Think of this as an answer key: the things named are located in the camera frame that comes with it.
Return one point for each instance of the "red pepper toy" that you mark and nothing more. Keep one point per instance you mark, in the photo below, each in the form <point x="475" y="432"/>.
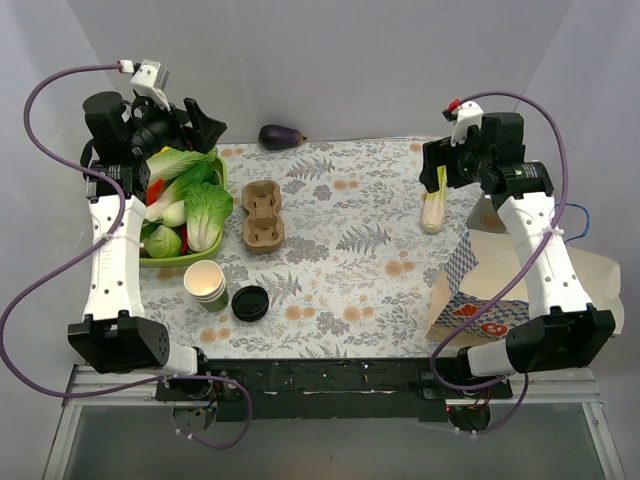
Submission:
<point x="154" y="191"/>

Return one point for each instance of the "checkered paper takeout bag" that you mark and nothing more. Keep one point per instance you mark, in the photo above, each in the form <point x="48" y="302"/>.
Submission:
<point x="494" y="282"/>

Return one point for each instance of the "floral table mat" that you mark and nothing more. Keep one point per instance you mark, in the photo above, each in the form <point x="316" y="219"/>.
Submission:
<point x="355" y="273"/>

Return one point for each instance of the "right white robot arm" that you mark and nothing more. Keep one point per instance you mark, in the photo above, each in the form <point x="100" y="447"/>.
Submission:
<point x="564" y="330"/>

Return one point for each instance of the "long white cabbage toy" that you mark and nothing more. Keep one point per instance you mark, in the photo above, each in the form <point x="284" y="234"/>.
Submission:
<point x="170" y="163"/>

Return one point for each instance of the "green vegetable basket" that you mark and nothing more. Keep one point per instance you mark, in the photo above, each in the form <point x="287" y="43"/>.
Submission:
<point x="219" y="169"/>

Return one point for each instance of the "purple eggplant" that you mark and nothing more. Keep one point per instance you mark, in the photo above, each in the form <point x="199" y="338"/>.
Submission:
<point x="276" y="137"/>

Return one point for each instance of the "celery stalk toy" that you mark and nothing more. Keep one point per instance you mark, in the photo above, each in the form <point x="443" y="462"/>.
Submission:
<point x="434" y="210"/>

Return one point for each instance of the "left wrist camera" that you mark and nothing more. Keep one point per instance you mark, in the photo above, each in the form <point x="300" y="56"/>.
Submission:
<point x="149" y="80"/>

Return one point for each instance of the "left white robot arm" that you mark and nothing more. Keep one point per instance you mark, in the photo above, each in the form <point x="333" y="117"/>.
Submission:
<point x="115" y="335"/>

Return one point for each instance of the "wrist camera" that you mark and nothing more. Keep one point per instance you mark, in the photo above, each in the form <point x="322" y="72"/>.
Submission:
<point x="463" y="115"/>
<point x="149" y="80"/>

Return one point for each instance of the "round green cabbage toy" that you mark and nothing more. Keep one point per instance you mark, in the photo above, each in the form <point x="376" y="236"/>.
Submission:
<point x="163" y="243"/>

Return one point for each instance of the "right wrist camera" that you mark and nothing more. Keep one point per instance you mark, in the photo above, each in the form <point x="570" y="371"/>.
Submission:
<point x="463" y="115"/>

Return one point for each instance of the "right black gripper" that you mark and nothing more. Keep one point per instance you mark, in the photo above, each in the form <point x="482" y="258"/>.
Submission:
<point x="440" y="160"/>

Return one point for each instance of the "stacked green paper cups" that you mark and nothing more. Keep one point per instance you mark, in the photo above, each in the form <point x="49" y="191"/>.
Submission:
<point x="206" y="283"/>

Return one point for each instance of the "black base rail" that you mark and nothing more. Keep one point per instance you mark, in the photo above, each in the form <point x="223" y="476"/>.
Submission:
<point x="319" y="389"/>

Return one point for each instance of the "black cup lid on mat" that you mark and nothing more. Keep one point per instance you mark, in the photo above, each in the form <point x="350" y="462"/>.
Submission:
<point x="250" y="303"/>

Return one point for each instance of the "napa cabbage toy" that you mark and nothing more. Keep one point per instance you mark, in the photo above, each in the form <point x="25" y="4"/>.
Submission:
<point x="206" y="206"/>

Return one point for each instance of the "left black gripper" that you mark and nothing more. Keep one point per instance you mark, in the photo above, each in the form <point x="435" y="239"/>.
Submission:
<point x="185" y="126"/>

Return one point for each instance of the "cardboard cup carrier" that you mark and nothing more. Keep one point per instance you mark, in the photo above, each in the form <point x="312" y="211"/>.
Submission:
<point x="263" y="230"/>

